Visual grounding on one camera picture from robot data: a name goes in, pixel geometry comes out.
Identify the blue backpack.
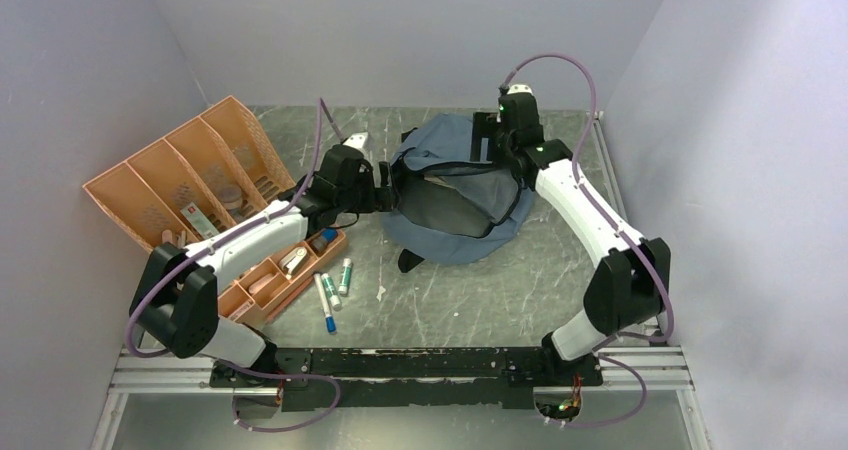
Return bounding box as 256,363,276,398
381,114,535,273

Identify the green white glue stick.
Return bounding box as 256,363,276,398
321,273,343,311

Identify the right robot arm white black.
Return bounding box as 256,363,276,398
471,85,672,384

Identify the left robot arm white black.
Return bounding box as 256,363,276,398
125,144,398,386

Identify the blue capped bottle in organizer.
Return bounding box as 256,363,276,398
309,228,338,255

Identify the white stapler in organizer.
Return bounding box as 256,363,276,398
278,246,309,280

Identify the blue capped whiteboard marker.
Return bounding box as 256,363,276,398
313,273,337,335

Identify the pink eraser in organizer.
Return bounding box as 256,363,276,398
247,273,277,295

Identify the orange plastic desk organizer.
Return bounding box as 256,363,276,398
83,96,348,328

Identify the red white card box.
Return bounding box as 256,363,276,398
181,202,219,239

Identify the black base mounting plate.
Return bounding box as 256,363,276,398
209,346,603,412

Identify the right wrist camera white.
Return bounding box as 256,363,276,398
507,84,534,95

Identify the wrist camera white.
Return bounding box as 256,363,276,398
342,132,371,154
507,84,534,95

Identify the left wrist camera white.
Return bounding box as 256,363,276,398
342,132,371,154

